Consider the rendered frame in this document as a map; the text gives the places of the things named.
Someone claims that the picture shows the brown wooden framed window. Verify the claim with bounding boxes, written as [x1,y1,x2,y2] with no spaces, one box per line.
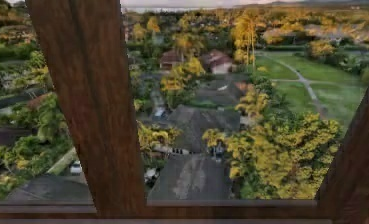
[0,0,369,224]

